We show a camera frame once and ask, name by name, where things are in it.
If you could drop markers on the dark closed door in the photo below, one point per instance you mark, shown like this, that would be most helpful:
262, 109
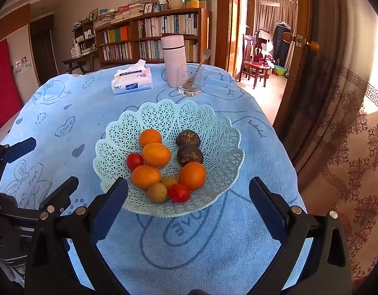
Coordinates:
44, 52

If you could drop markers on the light blue lattice basket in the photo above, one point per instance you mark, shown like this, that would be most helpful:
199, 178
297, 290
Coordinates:
176, 116

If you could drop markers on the white kettle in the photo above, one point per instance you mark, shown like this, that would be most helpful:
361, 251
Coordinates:
76, 50

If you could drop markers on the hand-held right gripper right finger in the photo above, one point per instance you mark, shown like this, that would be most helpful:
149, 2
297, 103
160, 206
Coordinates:
268, 212

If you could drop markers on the white tissue pack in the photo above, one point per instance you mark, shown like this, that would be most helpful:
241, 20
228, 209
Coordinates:
132, 83

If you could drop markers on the clear drinking glass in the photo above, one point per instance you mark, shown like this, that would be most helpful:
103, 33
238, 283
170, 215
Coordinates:
189, 89

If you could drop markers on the dark brown avocado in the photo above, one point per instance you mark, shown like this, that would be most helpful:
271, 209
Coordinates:
190, 155

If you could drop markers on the stacks of lying books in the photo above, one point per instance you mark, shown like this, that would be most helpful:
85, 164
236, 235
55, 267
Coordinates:
127, 10

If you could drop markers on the small wall pictures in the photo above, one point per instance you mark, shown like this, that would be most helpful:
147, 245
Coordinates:
21, 66

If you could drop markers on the wooden door with knob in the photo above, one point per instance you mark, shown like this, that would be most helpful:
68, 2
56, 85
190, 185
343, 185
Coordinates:
315, 98

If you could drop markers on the pale pink thermos bottle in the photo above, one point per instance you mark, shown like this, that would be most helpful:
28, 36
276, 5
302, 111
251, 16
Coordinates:
173, 58

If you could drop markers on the red wooden chair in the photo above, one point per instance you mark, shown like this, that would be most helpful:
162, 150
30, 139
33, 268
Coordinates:
253, 64

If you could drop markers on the brown patterned cloth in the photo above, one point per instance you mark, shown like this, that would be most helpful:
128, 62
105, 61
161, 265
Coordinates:
355, 166

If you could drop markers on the yellow cylinder container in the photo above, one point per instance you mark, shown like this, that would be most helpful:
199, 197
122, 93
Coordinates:
194, 4

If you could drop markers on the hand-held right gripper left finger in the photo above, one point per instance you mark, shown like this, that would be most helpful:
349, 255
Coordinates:
110, 209

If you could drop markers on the dark wooden desk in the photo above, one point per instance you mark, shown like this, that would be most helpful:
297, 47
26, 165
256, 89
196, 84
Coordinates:
79, 59

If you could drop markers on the beige woven bowl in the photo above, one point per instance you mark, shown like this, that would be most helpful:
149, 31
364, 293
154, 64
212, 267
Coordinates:
175, 4

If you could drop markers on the tan longan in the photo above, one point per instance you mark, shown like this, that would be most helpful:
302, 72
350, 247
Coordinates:
170, 181
157, 193

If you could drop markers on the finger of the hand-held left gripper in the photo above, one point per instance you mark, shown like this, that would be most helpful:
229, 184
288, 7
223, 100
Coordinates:
62, 192
21, 149

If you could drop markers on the wooden picture frame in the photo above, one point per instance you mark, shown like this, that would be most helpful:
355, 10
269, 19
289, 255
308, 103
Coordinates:
93, 14

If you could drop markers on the wooden bookshelf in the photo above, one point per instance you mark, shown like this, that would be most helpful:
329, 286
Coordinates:
134, 35

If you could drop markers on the beige curtain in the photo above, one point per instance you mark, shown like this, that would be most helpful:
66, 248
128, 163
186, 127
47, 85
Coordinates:
268, 18

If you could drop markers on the dark brown passion fruit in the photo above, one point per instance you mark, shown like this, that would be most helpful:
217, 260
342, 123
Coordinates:
188, 138

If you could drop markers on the green plastic basin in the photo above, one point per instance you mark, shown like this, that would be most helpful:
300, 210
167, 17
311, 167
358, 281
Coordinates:
278, 71

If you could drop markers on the orange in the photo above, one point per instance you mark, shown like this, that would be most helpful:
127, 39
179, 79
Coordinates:
150, 138
192, 175
156, 155
145, 176

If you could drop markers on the rows of shelved books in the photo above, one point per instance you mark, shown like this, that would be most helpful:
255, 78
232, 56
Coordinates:
167, 26

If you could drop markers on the dark hanging clothes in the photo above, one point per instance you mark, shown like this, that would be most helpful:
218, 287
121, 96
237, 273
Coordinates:
281, 46

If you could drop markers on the spoon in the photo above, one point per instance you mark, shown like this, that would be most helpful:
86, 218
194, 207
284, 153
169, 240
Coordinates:
204, 60

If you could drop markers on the red wall panel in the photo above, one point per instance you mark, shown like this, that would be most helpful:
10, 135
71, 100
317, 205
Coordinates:
4, 89

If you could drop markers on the blue printed towel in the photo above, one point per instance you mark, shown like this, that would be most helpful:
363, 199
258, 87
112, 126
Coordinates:
238, 159

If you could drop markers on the red cherry tomato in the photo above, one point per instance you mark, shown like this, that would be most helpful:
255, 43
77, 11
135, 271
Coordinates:
135, 161
179, 193

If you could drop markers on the small open shelf unit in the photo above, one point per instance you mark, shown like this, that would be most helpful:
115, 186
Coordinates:
86, 35

